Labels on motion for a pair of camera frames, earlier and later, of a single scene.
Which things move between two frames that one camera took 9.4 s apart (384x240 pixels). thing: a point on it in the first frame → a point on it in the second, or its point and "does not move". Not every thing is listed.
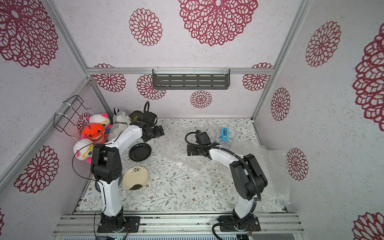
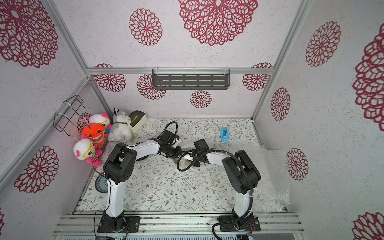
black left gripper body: (155, 133) → (173, 152)
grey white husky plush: (120, 121) does not move
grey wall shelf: (191, 79) does not move
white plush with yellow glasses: (83, 150) does not move
